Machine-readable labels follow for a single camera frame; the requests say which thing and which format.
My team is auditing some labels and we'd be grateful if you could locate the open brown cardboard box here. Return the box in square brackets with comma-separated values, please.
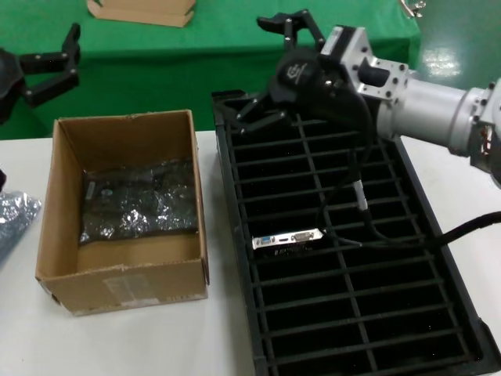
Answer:
[35, 109, 211, 316]

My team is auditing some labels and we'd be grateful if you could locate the flat open cardboard mailer box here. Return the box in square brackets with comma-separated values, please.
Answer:
[86, 0, 196, 28]

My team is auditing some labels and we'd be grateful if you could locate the bagged graphics card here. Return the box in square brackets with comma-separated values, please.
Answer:
[77, 156, 197, 247]

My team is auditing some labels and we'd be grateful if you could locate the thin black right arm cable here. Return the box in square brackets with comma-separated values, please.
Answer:
[323, 128, 435, 248]

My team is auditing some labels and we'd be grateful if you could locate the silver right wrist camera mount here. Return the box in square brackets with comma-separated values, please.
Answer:
[319, 24, 410, 107]

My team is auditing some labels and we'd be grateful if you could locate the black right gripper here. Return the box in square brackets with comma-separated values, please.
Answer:
[233, 9, 371, 137]

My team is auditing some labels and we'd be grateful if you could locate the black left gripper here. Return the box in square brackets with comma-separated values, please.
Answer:
[0, 22, 82, 193]

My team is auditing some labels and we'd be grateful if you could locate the silver antistatic bag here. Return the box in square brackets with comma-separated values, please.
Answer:
[0, 191, 43, 267]

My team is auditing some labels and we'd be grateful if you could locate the black slotted plastic container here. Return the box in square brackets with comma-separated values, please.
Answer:
[211, 89, 492, 376]

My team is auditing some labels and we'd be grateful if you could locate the green tablecloth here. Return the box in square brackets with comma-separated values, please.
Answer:
[0, 0, 420, 140]

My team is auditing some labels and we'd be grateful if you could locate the green graphics card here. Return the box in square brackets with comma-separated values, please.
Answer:
[251, 229, 326, 258]

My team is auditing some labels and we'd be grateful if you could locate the silver metal binder clip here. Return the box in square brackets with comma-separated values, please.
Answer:
[399, 0, 427, 19]

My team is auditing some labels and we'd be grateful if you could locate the black cable with silver plug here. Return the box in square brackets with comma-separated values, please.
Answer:
[344, 78, 501, 250]

